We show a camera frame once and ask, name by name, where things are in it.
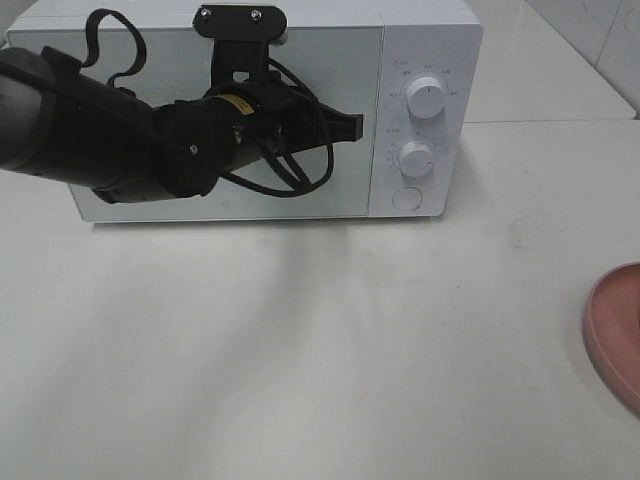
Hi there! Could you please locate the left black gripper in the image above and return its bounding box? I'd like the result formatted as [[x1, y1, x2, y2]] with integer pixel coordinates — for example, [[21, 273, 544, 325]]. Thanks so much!
[[193, 4, 363, 175]]

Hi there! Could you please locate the white timer knob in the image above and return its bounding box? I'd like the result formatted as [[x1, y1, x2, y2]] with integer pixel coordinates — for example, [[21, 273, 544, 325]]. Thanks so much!
[[397, 140, 434, 178]]

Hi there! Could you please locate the round white door button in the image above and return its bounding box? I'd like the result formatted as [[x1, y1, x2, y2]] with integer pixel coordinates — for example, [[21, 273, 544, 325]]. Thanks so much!
[[392, 187, 422, 212]]

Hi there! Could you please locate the pink round plate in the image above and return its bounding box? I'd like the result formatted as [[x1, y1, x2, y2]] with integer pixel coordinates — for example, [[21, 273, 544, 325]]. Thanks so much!
[[582, 262, 639, 416]]

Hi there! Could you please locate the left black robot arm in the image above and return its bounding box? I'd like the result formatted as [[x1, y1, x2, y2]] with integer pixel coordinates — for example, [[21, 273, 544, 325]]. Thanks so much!
[[1, 4, 364, 204]]

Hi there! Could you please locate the white microwave oven body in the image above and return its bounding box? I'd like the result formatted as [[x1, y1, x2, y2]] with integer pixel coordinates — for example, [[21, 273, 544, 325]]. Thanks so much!
[[9, 0, 485, 225]]

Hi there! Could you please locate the upper white power knob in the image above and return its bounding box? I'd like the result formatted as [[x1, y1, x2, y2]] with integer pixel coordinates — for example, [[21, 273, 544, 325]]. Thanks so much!
[[406, 74, 446, 119]]

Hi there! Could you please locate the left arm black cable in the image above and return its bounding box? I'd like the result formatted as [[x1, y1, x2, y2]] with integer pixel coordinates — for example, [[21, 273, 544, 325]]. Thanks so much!
[[82, 7, 335, 197]]

